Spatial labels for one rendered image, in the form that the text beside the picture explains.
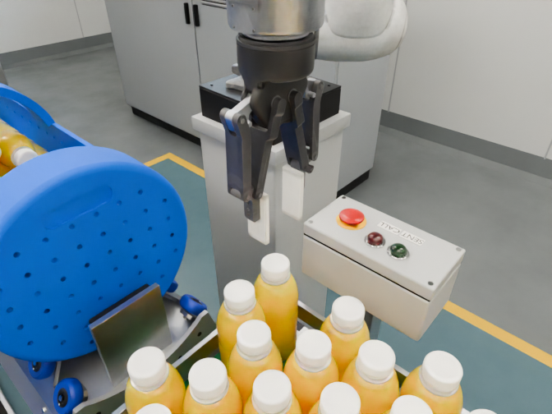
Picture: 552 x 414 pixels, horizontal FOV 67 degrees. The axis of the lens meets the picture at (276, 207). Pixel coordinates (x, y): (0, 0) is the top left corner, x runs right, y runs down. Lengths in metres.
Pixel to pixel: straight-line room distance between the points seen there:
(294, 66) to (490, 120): 2.91
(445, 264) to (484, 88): 2.69
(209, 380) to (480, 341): 1.66
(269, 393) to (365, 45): 0.83
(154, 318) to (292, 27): 0.43
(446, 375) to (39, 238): 0.46
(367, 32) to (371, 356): 0.76
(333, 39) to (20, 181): 0.76
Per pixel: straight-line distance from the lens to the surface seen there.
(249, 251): 1.30
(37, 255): 0.54
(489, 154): 3.32
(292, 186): 0.52
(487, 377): 1.92
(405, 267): 0.56
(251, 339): 0.49
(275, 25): 0.38
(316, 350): 0.48
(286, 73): 0.40
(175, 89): 3.22
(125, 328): 0.61
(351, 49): 1.08
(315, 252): 0.62
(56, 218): 0.53
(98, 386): 0.68
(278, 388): 0.46
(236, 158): 0.42
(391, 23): 1.08
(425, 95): 3.39
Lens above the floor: 1.47
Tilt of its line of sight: 35 degrees down
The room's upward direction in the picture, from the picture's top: straight up
